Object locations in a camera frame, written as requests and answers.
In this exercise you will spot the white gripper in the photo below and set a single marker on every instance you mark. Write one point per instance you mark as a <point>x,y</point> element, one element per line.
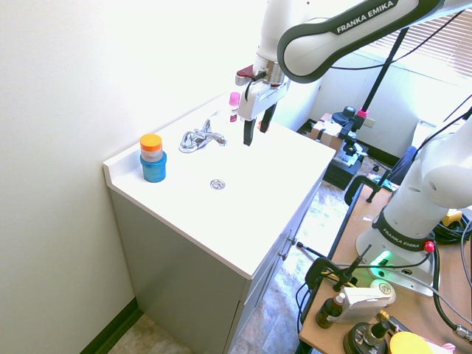
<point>258,99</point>

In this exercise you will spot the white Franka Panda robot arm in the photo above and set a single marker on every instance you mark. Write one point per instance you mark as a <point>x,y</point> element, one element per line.
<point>372,33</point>

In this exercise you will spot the pink capped bottle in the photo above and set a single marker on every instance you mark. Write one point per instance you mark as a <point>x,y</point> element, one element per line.
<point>234,107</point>

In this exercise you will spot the chrome sink faucet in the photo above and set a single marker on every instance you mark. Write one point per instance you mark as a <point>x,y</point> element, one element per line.
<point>202,138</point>

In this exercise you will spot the brown cardboard box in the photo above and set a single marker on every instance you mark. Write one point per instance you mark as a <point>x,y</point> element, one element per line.
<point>326,131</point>

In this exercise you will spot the white sink countertop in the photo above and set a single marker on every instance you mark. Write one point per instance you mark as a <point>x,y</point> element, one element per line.
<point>221,184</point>

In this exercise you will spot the chrome sink drain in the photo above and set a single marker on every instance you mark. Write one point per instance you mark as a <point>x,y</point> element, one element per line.
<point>217,184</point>

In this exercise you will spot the orange lidded jar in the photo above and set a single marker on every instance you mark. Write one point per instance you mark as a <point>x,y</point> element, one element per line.
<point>151,148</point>

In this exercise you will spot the black c-clamp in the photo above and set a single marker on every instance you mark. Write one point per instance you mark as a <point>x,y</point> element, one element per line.
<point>328,271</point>
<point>365,186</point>

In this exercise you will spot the black screwdriver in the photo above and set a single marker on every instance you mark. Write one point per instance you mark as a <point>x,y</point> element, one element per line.
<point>311,249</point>

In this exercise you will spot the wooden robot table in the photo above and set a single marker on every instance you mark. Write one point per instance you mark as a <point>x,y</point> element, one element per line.
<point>354,258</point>

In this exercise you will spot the grey vanity cabinet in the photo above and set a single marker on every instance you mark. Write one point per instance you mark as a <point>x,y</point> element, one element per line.
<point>191,280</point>

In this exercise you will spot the window blinds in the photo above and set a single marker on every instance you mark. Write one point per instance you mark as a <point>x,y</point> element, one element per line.
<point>435,44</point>

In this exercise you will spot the brown dropper bottle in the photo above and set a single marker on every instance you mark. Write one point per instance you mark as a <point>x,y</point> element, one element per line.
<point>329,311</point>

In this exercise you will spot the white cardboard box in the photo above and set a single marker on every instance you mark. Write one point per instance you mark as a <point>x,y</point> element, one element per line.
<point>365,304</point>

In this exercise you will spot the black round weight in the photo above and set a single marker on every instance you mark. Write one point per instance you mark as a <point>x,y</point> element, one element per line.
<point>363,341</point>

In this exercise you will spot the yellow round lid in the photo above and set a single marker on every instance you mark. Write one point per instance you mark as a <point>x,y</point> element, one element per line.
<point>413,343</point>

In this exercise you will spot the red wrist camera box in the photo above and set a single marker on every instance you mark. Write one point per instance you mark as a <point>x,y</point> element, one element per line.
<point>244,75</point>

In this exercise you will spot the black tripod camera mount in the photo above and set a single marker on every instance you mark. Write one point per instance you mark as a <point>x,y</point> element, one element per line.
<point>350,129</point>

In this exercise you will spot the black camera stand pole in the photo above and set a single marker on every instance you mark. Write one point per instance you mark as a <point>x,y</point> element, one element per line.
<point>383,70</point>

